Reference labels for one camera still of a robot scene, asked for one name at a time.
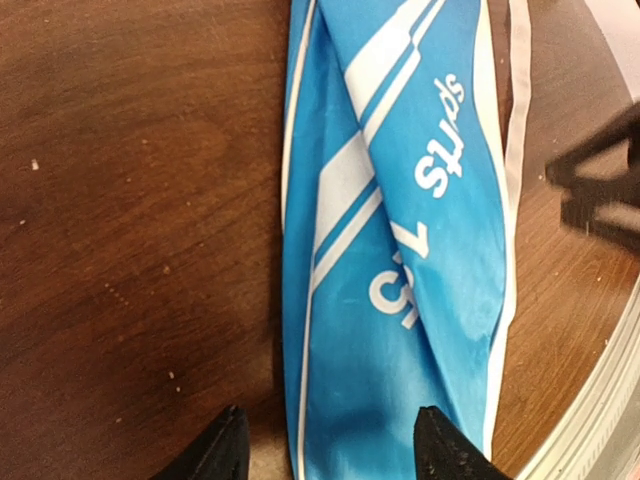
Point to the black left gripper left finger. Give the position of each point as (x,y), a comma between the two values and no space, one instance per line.
(221,451)

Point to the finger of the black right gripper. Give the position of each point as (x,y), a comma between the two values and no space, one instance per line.
(606,212)
(622,127)

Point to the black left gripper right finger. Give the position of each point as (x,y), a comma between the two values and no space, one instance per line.
(442,452)

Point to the blue racket bag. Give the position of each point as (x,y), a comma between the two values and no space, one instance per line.
(403,148)

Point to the aluminium front rail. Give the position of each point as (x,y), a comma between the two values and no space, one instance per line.
(580,438)

